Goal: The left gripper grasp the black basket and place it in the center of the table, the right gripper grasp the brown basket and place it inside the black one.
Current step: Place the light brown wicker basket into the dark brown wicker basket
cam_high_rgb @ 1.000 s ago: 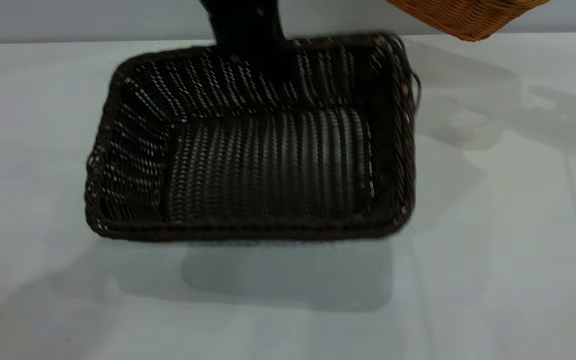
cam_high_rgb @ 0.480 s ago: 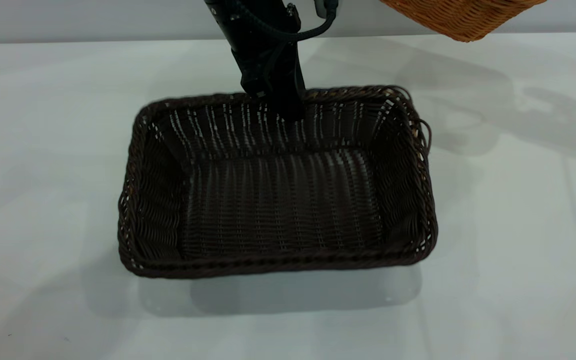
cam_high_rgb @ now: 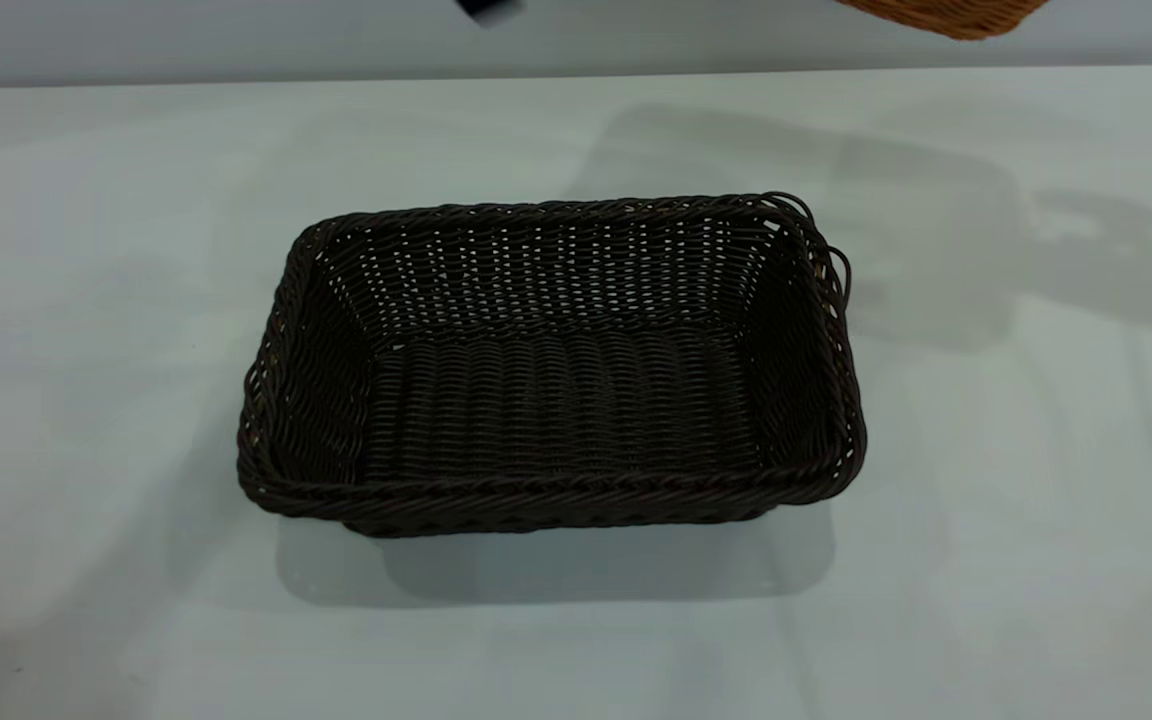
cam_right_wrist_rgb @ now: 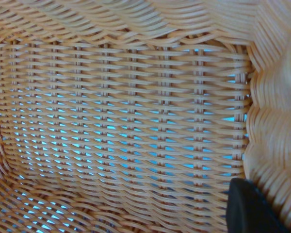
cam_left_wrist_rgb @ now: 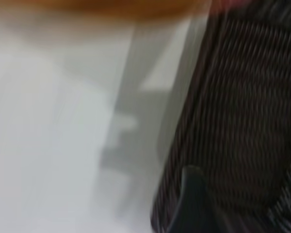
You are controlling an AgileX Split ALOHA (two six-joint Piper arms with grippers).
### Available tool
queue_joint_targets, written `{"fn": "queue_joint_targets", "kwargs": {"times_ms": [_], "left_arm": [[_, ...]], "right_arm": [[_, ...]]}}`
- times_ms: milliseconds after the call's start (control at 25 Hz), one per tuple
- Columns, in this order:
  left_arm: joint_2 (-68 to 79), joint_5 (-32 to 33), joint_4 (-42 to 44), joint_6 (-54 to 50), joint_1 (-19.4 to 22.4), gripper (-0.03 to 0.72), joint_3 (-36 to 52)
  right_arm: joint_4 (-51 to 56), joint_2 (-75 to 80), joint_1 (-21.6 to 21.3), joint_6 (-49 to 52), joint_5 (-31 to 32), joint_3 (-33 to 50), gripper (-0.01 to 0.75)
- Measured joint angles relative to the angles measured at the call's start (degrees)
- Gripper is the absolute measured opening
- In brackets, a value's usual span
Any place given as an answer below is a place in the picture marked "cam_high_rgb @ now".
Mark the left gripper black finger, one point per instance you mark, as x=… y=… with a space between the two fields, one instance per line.
x=489 y=9

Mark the black woven basket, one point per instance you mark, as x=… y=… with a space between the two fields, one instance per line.
x=556 y=400

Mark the orange woven basket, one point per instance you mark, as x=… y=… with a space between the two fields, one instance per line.
x=946 y=15

